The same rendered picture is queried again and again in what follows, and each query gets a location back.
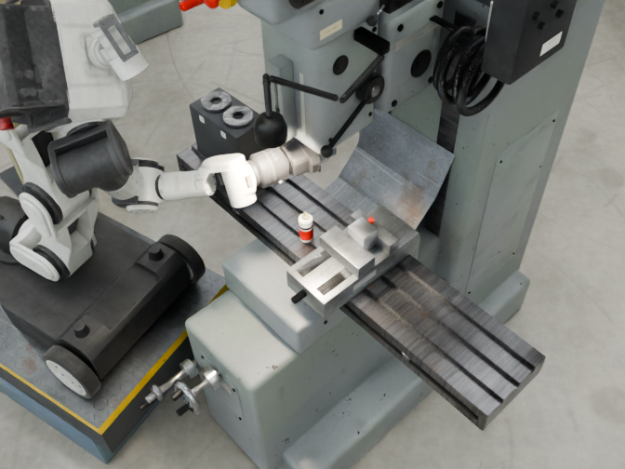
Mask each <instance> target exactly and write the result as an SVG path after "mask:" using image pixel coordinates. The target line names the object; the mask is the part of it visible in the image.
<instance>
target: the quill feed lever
mask: <svg viewBox="0 0 625 469"><path fill-rule="evenodd" d="M383 89H384V78H383V77H382V76H381V75H379V74H377V73H375V72H372V74H371V75H370V76H369V77H368V78H367V79H366V80H365V81H364V83H363V84H362V85H361V86H360V87H359V88H357V89H356V91H355V95H356V98H357V99H358V100H360V101H361V102H360V104H359V105H358V106H357V108H356V109H355V110H354V111H353V113H352V114H351V116H350V117H349V118H348V120H347V121H346V122H345V124H344V125H343V126H342V128H341V129H340V130H339V132H338V133H337V135H336V136H335V137H334V139H333V140H332V141H331V142H330V143H329V144H328V145H324V146H322V148H321V149H320V155H321V156H322V157H323V158H329V157H331V156H332V154H333V149H332V148H333V147H334V146H335V144H336V143H337V142H338V140H339V139H340V138H341V136H342V135H343V134H344V132H345V131H346V130H347V128H348V127H349V126H350V124H351V123H352V121H353V120H354V119H355V117H356V116H357V115H358V114H359V113H360V112H361V110H362V109H363V108H364V107H365V105H366V104H371V103H373V102H375V101H376V100H377V99H378V98H379V97H380V95H381V94H382V92H383Z"/></svg>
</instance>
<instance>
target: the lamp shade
mask: <svg viewBox="0 0 625 469"><path fill-rule="evenodd" d="M254 136H255V142H256V143H257V144H258V145H259V146H261V147H263V148H269V149H272V148H277V147H280V146H282V145H283V144H284V143H286V141H287V124H286V121H285V119H284V117H283V116H282V115H281V114H279V113H278V112H276V111H273V115H272V116H267V115H266V112H263V113H261V114H259V115H258V116H257V119H256V122H255V125H254Z"/></svg>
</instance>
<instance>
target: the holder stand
mask: <svg viewBox="0 0 625 469"><path fill-rule="evenodd" d="M189 106H190V111H191V116H192V120H193V129H194V135H195V139H196V144H197V149H198V151H199V152H200V153H202V154H203V155H205V156H206V157H207V158H209V157H212V156H216V155H223V154H242V155H243V156H244V157H245V160H246V161H248V159H249V157H250V156H251V155H252V154H255V153H257V152H260V151H263V150H266V149H268V148H263V147H261V146H259V145H258V144H257V143H256V142H255V136H254V125H255V122H256V119H257V116H258V115H259V114H258V113H257V112H256V111H254V110H253V109H251V108H250V107H248V106H247V105H245V104H244V103H242V102H241V101H239V100H238V99H237V98H235V97H234V96H232V95H231V94H229V93H228V92H226V91H225V90H223V89H222V88H220V87H218V88H216V89H215V90H213V91H211V92H209V93H207V94H205V96H204V97H202V98H200V99H198V100H196V101H194V102H193V103H191V104H190V105H189Z"/></svg>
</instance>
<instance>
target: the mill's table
mask: <svg viewBox="0 0 625 469"><path fill-rule="evenodd" d="M176 156H177V159H178V163H179V168H180V171H183V172H185V171H194V170H198V169H199V167H201V165H202V163H203V162H204V161H205V160H206V159H207V157H206V156H205V155H203V154H202V153H200V152H199V151H198V149H197V144H196V143H195V144H193V145H192V149H191V150H189V149H188V148H186V149H184V150H183V151H181V152H179V153H177V154H176ZM215 177H216V173H215ZM216 183H217V187H216V191H215V193H214V194H213V195H209V197H210V198H211V199H212V200H213V201H215V202H216V203H217V204H218V205H219V206H220V207H222V208H223V209H224V210H225V211H226V212H228V213H229V214H230V215H231V216H232V217H233V218H235V219H236V220H237V221H238V222H239V223H241V224H242V225H243V226H244V227H245V228H246V229H247V230H248V231H249V232H250V233H251V234H253V235H254V236H255V237H256V238H257V239H258V240H260V241H261V242H262V243H263V244H264V245H265V246H267V247H268V248H269V249H270V250H271V251H273V252H274V253H275V254H276V255H277V256H278V257H280V258H281V259H282V260H283V261H284V262H286V263H287V264H288V265H289V266H290V267H291V266H292V265H294V264H295V263H297V262H298V261H300V260H301V259H303V258H304V257H306V256H307V255H309V254H310V253H311V252H313V251H314V250H316V249H317V248H319V247H320V236H321V235H323V234H324V233H325V232H327V231H328V230H330V229H331V228H333V227H334V226H336V225H337V226H338V227H339V228H340V229H341V230H342V231H343V230H344V229H345V228H347V227H348V226H349V225H351V215H352V214H353V213H354V212H352V211H351V210H350V209H348V208H347V207H345V206H344V205H343V204H341V203H340V201H338V200H337V199H336V198H334V197H333V196H332V195H330V194H329V193H327V192H326V191H325V190H323V189H322V188H321V187H319V186H318V185H317V184H315V183H314V182H313V181H311V180H310V179H308V178H307V177H306V176H304V175H303V174H301V175H298V176H297V177H294V176H293V175H292V173H289V178H288V180H285V181H283V182H282V183H279V182H278V183H276V184H274V185H272V186H269V187H267V188H264V189H263V188H261V187H259V186H256V192H255V195H256V197H257V200H256V201H255V202H254V203H253V204H251V205H249V206H247V207H244V208H233V207H232V206H231V203H230V199H229V196H228V194H227V191H226V188H225V184H223V185H219V182H218V180H217V177H216ZM304 211H306V212H307V213H308V214H311V215H312V222H313V240H312V241H311V242H309V243H303V242H301V241H300V240H299V215H301V214H303V213H304ZM340 310H341V311H342V312H343V313H345V314H346V315H347V316H348V317H349V318H351V319H352V320H353V321H354V322H355V323H356V324H358V325H359V326H360V327H361V328H362V329H364V330H365V331H366V332H367V333H368V334H369V335H371V336H372V337H373V338H374V339H375V340H376V341H378V342H379V343H380V344H381V345H382V346H384V347H385V348H386V349H387V350H388V351H389V352H391V353H392V354H393V355H394V356H395V357H397V358H398V359H399V360H400V361H401V362H402V363H404V364H405V365H406V366H407V367H408V368H409V369H411V370H412V371H413V372H414V373H415V374H417V375H418V376H419V377H420V378H421V379H422V380H424V381H425V382H426V383H427V384H428V385H430V386H431V388H432V389H433V390H434V391H436V392H437V393H438V394H439V395H440V396H442V397H443V398H444V399H445V400H446V401H447V402H449V403H450V404H451V405H452V406H453V407H454V408H456V409H457V410H458V411H459V412H460V413H462V414H463V415H464V416H465V417H466V418H467V419H469V420H470V421H471V422H472V423H473V424H475V425H476V426H477V427H478V428H479V429H480V430H482V431H483V430H484V429H485V428H486V427H487V426H488V425H489V424H490V423H491V422H492V421H493V420H494V419H495V418H496V417H497V416H498V415H499V414H500V413H501V412H502V411H503V410H504V409H505V408H506V407H507V406H508V405H509V404H510V403H511V402H512V401H513V400H514V399H515V398H516V397H517V396H518V394H519V393H520V392H521V391H522V390H523V389H524V388H525V387H526V386H527V385H528V384H529V383H530V382H531V381H532V380H533V379H534V378H535V377H536V376H537V375H538V374H539V372H540V370H541V367H542V365H543V363H544V360H545V358H546V356H545V355H543V354H542V353H541V352H539V351H538V350H537V349H535V348H534V347H533V346H531V345H530V344H529V343H527V342H526V341H524V340H523V339H522V338H520V337H519V336H518V335H516V334H515V333H514V332H512V331H511V330H510V329H508V328H507V327H505V326H504V325H503V324H501V323H500V322H499V321H498V320H497V319H496V318H494V317H493V316H492V315H490V314H489V313H487V312H486V311H485V310H483V309H482V308H481V307H479V306H478V305H477V304H475V303H474V302H473V301H471V300H470V299H468V298H467V297H466V296H464V295H463V294H462V293H460V292H459V291H458V290H456V289H455V288H453V287H452V286H451V285H449V284H448V283H447V282H446V281H445V280H444V279H442V278H441V277H440V276H438V275H437V274H435V273H434V272H433V271H431V270H430V269H429V268H427V267H426V266H425V265H423V264H422V263H421V262H419V261H418V260H416V259H415V258H414V257H412V256H411V255H410V254H409V255H408V256H407V257H405V258H404V259H403V260H402V261H400V262H399V263H397V264H396V265H395V266H393V268H392V269H390V270H389V271H388V272H386V273H385V274H384V275H382V276H381V277H380V278H378V279H377V280H376V281H374V282H373V283H372V284H370V285H369V286H368V287H366V288H365V289H364V290H362V291H361V292H360V293H358V294H357V295H356V296H354V297H353V298H352V299H350V300H349V301H347V302H346V303H345V304H344V305H342V306H341V307H340Z"/></svg>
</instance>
